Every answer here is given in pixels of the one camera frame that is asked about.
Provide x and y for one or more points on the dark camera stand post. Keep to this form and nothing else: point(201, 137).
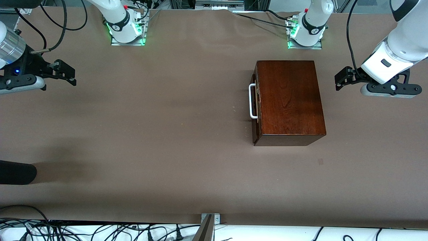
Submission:
point(204, 231)

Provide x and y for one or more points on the metal corner bracket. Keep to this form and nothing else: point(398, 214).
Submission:
point(16, 11)

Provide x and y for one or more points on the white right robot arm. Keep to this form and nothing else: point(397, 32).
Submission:
point(117, 16)

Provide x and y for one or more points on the brown paper table cover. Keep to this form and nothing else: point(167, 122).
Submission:
point(167, 100)

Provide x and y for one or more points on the wooden drawer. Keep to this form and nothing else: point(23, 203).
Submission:
point(256, 130)

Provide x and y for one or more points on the dark wooden drawer cabinet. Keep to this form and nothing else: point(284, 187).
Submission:
point(291, 97)

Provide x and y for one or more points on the aluminium frame profile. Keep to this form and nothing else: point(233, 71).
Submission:
point(343, 6)

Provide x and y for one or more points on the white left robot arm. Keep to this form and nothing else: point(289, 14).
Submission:
point(316, 20)

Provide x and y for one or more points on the black foam cylinder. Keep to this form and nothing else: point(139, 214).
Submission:
point(16, 172)

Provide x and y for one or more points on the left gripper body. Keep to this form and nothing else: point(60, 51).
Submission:
point(355, 76)

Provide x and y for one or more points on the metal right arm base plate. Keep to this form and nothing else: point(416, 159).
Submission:
point(127, 44)

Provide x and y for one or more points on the grey metal device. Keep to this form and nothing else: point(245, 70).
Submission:
point(219, 4)

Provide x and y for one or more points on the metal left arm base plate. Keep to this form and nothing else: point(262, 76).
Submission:
point(304, 47)

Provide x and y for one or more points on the small metal bracket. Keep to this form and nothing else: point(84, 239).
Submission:
point(217, 218)

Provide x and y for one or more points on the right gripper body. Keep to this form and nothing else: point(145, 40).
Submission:
point(34, 63)

